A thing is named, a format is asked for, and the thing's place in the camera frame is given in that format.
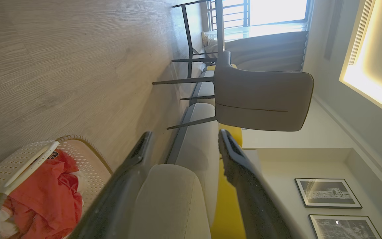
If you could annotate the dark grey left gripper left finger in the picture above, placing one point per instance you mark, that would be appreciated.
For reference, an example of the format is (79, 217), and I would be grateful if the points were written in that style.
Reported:
(124, 196)

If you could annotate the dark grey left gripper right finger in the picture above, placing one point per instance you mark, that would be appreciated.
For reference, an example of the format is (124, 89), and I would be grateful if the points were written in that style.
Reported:
(250, 192)

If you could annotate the white perforated laundry basket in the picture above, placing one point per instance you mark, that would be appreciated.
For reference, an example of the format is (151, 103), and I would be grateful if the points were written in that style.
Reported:
(22, 172)

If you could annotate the yellow cushion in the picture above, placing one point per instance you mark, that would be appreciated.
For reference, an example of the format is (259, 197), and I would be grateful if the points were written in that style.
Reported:
(227, 205)

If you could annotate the light grey sofa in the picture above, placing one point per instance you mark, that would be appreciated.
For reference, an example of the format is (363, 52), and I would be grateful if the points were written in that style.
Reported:
(191, 166)

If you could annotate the red garment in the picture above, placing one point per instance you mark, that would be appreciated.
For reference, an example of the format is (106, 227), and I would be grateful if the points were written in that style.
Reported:
(50, 196)

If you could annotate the black framed building picture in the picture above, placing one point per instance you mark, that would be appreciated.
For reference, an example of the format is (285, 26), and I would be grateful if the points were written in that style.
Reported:
(327, 193)

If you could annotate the grey upholstered chair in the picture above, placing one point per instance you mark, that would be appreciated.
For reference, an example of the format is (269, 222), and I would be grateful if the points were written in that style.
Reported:
(260, 99)

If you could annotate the black framed dark picture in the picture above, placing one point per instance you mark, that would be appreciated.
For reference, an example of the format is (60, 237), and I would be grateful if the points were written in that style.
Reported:
(343, 227)

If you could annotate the white garment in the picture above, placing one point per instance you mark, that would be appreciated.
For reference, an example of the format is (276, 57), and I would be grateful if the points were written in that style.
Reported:
(7, 224)

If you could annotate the grey curtain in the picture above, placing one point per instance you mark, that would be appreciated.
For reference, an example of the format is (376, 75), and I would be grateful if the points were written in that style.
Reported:
(270, 53)

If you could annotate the white shoe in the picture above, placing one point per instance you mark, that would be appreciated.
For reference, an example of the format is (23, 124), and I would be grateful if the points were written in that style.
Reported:
(206, 39)

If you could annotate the black-legged glass table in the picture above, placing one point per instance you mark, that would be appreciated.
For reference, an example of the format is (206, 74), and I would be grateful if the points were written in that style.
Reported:
(207, 33)

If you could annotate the black window railing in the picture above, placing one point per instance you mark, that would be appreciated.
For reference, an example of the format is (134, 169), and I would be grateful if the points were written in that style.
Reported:
(230, 15)

